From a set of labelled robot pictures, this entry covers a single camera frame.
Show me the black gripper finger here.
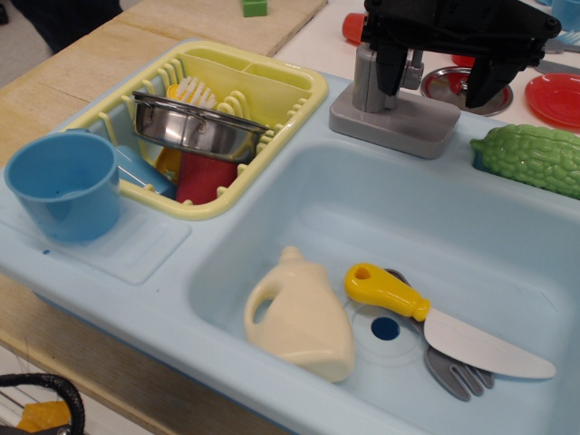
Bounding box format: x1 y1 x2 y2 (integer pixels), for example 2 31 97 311
375 42 408 96
466 55 528 109

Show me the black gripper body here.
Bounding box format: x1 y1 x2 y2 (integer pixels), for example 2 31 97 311
361 0 562 59

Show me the grey faucet lever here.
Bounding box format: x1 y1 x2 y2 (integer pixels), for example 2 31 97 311
400 49 424 90

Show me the steel pot lid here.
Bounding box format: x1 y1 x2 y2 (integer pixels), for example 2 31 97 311
420 66 513 117

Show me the grey plastic spatula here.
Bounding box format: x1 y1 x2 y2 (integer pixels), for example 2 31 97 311
545 32 580 53

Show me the red cup lying down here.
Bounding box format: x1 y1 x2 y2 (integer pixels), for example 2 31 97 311
342 13 366 44

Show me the blue plastic cup far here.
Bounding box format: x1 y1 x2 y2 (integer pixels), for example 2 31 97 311
551 0 580 31

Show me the blue plastic cup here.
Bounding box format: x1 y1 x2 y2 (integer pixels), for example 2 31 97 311
4 130 121 243
551 0 580 31

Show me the grey toy faucet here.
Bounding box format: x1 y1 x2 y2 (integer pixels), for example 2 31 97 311
329 43 460 160

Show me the red plastic plate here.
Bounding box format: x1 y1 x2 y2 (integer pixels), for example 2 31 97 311
525 72 579 132

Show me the green toy bitter gourd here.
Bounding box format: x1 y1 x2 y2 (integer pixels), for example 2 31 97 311
469 124 579 199

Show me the green toy block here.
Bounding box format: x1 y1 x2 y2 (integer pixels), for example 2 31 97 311
241 0 268 18

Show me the white bristle dish brush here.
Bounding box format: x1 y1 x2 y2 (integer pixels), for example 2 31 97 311
166 76 218 109

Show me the yellow dish drying rack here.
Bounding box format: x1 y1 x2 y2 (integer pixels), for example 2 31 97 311
57 40 328 220

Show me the red plastic cup in rack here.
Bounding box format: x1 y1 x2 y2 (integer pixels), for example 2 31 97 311
176 153 237 205

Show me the stainless steel pan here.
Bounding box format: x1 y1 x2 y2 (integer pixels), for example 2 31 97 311
132 92 267 164

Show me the orange item in rack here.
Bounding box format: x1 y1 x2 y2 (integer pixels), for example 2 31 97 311
155 148 182 185

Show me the wooden board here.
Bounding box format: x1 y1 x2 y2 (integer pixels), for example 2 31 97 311
102 0 328 58

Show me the light blue toy sink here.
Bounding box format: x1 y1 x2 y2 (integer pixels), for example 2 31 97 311
0 37 580 435

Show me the cream toy detergent bottle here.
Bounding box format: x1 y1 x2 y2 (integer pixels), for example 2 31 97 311
244 246 355 383

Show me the blue plastic item in rack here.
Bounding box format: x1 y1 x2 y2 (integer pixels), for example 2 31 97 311
115 145 177 199

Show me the grey plastic fork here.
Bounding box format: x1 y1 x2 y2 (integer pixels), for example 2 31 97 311
383 268 496 402

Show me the yellow cloth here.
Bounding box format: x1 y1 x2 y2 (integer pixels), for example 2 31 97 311
16 401 71 433

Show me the yellow handled toy knife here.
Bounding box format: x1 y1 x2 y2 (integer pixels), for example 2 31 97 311
343 263 556 380

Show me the black cable loop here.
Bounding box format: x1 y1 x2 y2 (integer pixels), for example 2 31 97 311
0 373 86 435

